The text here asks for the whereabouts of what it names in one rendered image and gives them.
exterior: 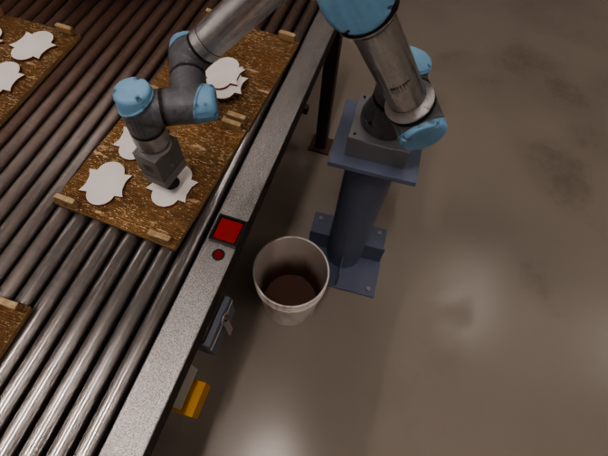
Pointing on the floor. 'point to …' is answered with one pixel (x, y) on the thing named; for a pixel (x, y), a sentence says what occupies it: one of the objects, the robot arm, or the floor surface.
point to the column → (357, 213)
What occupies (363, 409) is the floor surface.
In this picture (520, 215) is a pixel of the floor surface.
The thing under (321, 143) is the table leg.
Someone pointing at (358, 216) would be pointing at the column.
